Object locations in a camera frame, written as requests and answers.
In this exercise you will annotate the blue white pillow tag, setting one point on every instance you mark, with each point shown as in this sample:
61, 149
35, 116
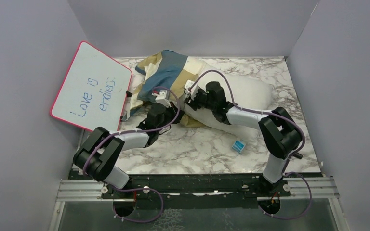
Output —
239, 146

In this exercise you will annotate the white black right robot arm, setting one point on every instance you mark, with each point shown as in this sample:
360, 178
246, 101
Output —
281, 134

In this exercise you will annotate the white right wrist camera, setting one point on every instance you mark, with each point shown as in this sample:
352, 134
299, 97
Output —
191, 89

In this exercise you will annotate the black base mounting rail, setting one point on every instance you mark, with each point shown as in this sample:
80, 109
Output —
183, 191

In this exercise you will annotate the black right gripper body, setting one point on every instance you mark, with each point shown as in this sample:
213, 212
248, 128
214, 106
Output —
200, 100

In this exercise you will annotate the aluminium frame rail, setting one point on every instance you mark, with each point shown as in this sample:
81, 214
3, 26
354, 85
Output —
313, 204

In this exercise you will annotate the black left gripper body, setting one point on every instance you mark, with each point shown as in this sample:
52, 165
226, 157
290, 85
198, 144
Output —
169, 115

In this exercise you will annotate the black yellow marker pen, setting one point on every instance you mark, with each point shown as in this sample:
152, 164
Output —
298, 155

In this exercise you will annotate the pink framed whiteboard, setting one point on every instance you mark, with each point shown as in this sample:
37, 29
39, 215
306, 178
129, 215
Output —
94, 90

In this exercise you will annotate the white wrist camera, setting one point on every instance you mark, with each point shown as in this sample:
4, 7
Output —
162, 97
191, 89

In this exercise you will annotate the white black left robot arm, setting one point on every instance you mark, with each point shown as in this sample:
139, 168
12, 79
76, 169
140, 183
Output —
98, 154

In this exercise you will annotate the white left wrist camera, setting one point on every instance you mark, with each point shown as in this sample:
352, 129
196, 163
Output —
162, 97

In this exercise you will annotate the white pillow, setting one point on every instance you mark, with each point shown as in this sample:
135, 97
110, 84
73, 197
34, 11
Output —
248, 93

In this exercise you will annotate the blue beige checked pillowcase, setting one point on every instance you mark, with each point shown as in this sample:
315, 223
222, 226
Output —
166, 69

